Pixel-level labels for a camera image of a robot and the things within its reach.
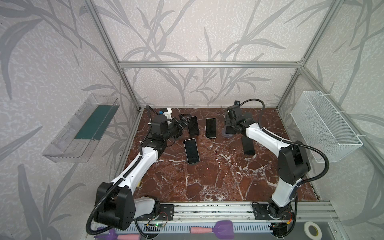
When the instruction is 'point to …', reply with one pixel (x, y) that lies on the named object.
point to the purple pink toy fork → (113, 235)
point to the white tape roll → (308, 233)
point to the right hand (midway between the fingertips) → (232, 113)
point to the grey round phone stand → (227, 135)
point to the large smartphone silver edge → (191, 150)
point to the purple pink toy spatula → (223, 229)
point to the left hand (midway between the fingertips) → (190, 115)
